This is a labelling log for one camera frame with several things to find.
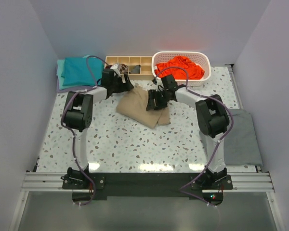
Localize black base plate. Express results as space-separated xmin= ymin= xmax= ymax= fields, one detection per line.
xmin=61 ymin=168 xmax=234 ymax=205

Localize grey folded cloth piece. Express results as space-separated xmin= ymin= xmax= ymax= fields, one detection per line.
xmin=130 ymin=65 xmax=141 ymax=74

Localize folded grey t shirt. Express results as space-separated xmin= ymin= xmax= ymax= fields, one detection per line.
xmin=224 ymin=109 xmax=263 ymax=167

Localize aluminium rail frame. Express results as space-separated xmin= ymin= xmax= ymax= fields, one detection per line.
xmin=8 ymin=64 xmax=286 ymax=231

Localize folded teal t shirt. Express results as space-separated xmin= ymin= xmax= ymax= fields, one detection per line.
xmin=61 ymin=57 xmax=104 ymax=87

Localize wooden compartment organizer tray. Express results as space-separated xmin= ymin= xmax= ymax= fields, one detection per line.
xmin=105 ymin=56 xmax=153 ymax=80

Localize purple cable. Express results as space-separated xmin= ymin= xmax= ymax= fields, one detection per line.
xmin=60 ymin=55 xmax=109 ymax=206
xmin=153 ymin=66 xmax=235 ymax=207

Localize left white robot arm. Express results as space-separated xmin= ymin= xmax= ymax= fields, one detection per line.
xmin=61 ymin=69 xmax=134 ymax=170

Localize beige t shirt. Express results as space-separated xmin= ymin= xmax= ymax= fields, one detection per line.
xmin=116 ymin=83 xmax=171 ymax=129

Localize folded light turquoise shirt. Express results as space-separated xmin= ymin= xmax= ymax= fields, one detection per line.
xmin=56 ymin=57 xmax=93 ymax=79

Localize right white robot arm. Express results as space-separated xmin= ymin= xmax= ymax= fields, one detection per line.
xmin=146 ymin=75 xmax=234 ymax=189

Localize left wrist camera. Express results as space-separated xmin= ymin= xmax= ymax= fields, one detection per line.
xmin=110 ymin=63 xmax=121 ymax=76

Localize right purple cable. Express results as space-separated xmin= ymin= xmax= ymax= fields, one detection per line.
xmin=153 ymin=66 xmax=235 ymax=207

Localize patterned rolled socks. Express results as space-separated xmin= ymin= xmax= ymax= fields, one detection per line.
xmin=119 ymin=64 xmax=129 ymax=74

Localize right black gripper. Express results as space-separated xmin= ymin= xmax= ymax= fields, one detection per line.
xmin=146 ymin=90 xmax=170 ymax=112

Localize white plastic laundry basket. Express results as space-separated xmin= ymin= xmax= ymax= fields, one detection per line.
xmin=151 ymin=51 xmax=211 ymax=86

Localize orange t shirt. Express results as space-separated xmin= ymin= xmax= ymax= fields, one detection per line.
xmin=154 ymin=55 xmax=205 ymax=80

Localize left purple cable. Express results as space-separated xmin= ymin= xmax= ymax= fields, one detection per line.
xmin=60 ymin=55 xmax=109 ymax=206

